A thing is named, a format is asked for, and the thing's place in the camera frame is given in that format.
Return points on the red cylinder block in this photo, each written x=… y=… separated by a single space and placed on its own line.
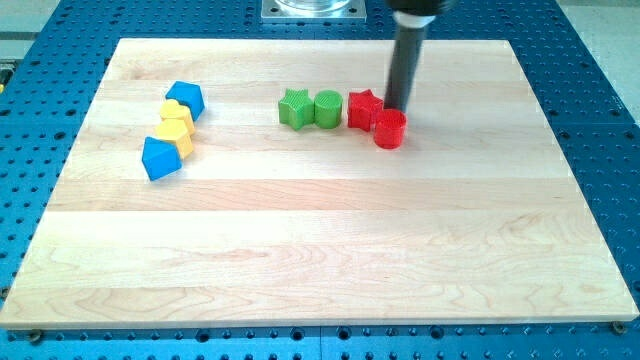
x=390 y=126

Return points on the light wooden board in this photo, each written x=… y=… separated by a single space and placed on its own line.
x=476 y=218

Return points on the green cylinder block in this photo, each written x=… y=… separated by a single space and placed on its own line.
x=328 y=109

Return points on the green star block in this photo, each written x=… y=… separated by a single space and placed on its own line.
x=296 y=109

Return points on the red star block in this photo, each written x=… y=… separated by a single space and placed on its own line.
x=362 y=109

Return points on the yellow hexagon block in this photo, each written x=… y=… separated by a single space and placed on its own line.
x=176 y=133

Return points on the blue cube block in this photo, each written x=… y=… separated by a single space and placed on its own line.
x=189 y=95

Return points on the blue triangle block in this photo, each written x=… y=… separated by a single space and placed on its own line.
x=159 y=158

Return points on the yellow heart block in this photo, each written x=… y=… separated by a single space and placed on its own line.
x=172 y=109

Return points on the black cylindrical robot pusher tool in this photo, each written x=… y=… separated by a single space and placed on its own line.
x=412 y=18

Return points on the blue perforated table plate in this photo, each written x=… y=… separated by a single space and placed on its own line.
x=51 y=90

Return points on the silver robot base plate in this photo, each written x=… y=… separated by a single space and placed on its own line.
x=290 y=11

